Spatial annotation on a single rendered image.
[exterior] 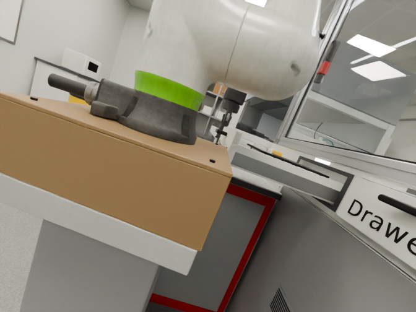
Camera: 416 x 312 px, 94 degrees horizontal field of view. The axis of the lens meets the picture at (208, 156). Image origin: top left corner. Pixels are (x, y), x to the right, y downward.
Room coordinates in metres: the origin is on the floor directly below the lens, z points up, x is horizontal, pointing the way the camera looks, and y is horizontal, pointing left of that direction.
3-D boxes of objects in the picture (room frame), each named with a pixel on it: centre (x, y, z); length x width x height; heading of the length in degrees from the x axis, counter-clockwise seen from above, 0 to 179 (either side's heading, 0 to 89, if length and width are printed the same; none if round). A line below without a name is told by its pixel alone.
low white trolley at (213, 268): (1.04, -0.02, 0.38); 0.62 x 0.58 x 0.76; 5
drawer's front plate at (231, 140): (0.63, -0.04, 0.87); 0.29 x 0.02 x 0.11; 5
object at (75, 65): (3.51, 2.62, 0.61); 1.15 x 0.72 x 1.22; 0
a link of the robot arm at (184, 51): (0.37, 0.10, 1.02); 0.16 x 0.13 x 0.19; 89
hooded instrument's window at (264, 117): (2.40, -0.54, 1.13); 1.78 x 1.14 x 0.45; 5
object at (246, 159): (0.65, -0.25, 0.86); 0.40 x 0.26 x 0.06; 95
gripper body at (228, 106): (0.89, -0.02, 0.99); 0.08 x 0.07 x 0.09; 3
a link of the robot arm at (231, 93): (0.89, -0.01, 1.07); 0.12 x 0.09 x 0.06; 93
